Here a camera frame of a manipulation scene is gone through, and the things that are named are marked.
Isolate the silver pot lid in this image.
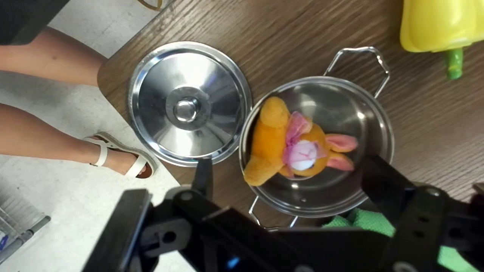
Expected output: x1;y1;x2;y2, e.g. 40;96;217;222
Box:
127;40;255;169

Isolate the orange plush toy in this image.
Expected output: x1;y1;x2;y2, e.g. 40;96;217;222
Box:
244;95;360;187

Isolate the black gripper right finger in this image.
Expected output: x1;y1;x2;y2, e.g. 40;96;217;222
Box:
360;154;421;228

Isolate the green cloth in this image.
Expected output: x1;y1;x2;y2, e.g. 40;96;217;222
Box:
323;208;484;272

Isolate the yellow toy bell pepper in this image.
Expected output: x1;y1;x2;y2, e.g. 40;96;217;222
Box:
400;0;484;81

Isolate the bare leg with white sandal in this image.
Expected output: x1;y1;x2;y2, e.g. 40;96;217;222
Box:
0;102;159;181

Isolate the silver pot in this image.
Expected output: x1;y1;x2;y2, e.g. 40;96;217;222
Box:
238;45;397;229

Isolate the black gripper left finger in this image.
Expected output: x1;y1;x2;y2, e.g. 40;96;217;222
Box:
193;157;215;199

